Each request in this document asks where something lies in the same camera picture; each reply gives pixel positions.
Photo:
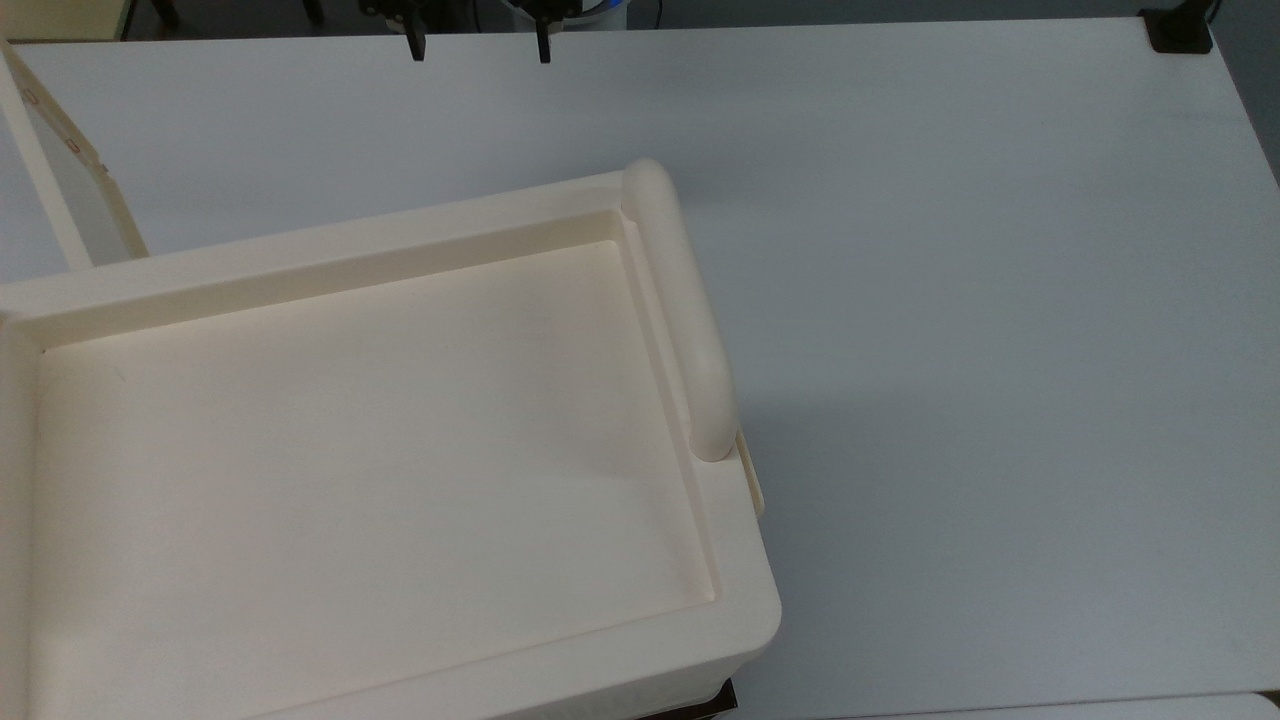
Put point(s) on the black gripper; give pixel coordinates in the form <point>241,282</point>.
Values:
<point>400,8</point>

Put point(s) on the translucent cream cabinet door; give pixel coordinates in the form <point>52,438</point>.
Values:
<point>75,175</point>

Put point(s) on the white and blue robot base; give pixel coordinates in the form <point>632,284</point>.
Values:
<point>608,10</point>

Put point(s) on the cream plastic cabinet body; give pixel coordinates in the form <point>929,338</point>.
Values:
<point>360,450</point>

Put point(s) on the cream cabinet side latch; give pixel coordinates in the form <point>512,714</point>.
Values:
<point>754,480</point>

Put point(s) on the black base under cabinet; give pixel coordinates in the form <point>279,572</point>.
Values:
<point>712,700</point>

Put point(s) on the dark chair leg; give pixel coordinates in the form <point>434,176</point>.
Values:
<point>313,10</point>
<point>166,12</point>

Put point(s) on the light wooden furniture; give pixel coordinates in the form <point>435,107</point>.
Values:
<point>60,18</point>

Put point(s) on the black table clamp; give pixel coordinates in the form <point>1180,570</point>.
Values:
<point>1180,28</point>

